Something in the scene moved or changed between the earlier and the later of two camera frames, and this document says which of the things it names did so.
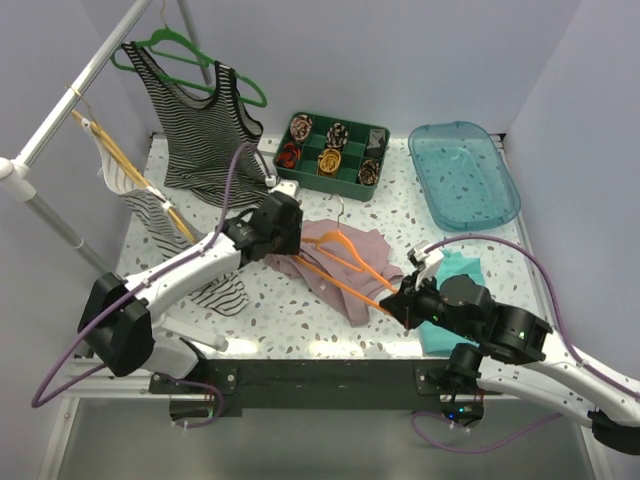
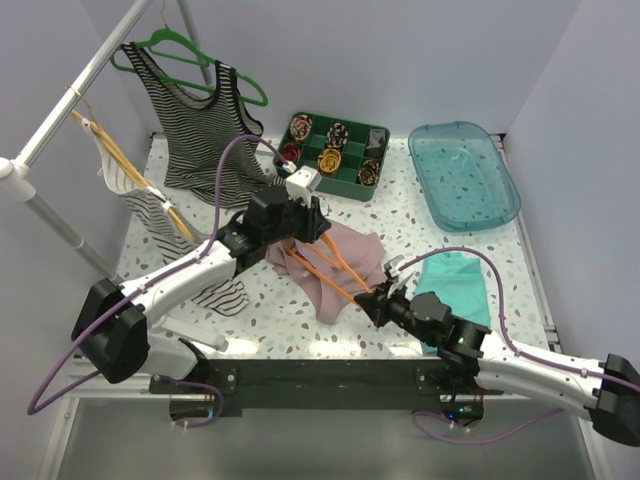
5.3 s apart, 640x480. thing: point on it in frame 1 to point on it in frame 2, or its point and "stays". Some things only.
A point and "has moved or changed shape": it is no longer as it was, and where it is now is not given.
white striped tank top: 218,290 stays
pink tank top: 357,266 has moved or changed shape
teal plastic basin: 462,176 stays
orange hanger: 333,277 to 339,264
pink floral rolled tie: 300,127 stays
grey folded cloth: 376,140 stays
